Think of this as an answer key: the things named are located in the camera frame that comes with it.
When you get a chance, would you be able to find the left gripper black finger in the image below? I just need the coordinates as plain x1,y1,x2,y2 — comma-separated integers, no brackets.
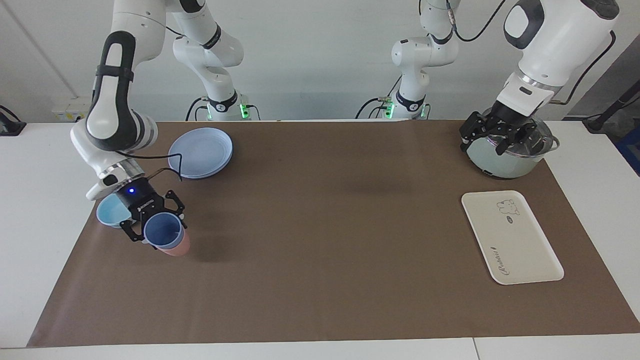
520,125,550,153
460,112,493,150

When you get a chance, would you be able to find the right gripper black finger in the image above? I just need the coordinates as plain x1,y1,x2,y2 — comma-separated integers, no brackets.
121,220,146,243
165,190,187,228

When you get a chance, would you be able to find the blue ribbed plastic cup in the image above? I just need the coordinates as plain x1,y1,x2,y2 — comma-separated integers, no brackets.
143,212,183,249

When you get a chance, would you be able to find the pink plastic cup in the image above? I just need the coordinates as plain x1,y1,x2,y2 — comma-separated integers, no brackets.
157,227,191,257

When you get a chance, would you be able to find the cream rabbit print tray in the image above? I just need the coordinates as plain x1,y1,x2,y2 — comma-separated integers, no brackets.
461,190,565,286

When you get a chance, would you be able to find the light blue bowl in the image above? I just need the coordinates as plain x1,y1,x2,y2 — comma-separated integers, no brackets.
96,192,136,229

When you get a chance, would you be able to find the pale green electric pot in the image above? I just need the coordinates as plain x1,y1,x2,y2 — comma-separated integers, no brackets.
465,107,561,180

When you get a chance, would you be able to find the pale blue round plate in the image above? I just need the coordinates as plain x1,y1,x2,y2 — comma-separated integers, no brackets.
167,127,234,180

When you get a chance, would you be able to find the blue crate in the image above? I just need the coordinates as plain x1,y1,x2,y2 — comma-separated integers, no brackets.
616,125,640,177

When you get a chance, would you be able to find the brown paper table mat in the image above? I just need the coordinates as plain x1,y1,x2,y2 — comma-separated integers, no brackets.
27,120,640,348

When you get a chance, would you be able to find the black desk clamp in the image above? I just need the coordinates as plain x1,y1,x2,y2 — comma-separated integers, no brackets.
0,106,27,137

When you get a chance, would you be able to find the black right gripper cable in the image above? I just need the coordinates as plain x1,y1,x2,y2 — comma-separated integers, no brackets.
117,150,183,182

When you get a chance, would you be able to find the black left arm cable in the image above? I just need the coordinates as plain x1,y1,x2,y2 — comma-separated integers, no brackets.
445,0,617,106

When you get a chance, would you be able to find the black base cable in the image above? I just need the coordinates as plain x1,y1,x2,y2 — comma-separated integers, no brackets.
186,97,208,122
355,97,390,120

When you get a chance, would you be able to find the white wall socket box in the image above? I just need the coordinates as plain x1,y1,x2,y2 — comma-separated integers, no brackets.
52,97,101,122

